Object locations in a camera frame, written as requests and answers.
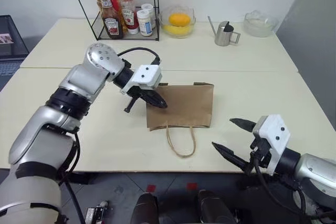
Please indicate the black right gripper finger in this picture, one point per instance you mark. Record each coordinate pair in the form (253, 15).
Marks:
(231, 154)
(244, 125)

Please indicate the squeeze ketchup bottle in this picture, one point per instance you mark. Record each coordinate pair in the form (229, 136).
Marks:
(129, 15)

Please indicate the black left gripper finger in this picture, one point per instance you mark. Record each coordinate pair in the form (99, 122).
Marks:
(157, 100)
(131, 106)

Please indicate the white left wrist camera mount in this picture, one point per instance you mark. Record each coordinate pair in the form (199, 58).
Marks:
(147, 74)

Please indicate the orange fruit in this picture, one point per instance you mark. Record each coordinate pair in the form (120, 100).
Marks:
(179, 19)

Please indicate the white capped seasoning jar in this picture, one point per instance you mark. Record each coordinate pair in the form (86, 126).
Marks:
(145, 23)
(149, 7)

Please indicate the empty clear glass bowl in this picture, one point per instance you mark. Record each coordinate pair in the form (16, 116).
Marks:
(260, 26)

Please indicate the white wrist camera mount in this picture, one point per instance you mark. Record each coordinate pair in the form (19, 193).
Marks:
(147, 74)
(273, 129)

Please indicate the yellow fruit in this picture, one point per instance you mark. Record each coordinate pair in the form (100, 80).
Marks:
(177, 30)

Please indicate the metal watering can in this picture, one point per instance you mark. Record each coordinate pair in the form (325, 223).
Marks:
(224, 33)

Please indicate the brown paper bag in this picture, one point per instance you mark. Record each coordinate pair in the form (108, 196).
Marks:
(181, 106)

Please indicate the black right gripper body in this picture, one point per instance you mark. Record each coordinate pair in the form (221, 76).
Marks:
(262, 150)

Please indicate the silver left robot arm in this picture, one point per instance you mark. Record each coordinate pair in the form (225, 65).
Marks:
(39, 134)

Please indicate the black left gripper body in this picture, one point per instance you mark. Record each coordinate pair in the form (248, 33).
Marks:
(140, 92)

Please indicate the glass fruit bowl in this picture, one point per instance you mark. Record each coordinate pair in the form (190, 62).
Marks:
(189, 28)

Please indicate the small grey floor device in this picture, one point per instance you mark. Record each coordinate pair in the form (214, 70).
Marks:
(97, 209)

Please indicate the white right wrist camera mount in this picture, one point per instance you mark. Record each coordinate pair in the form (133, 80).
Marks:
(273, 129)

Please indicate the dark rounded shape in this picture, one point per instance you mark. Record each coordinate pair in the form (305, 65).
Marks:
(145, 208)
(212, 207)

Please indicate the dark laptop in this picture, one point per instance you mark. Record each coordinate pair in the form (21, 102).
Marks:
(10, 37)

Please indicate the tall glass ketchup bottle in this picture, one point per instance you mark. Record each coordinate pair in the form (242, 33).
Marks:
(112, 22)

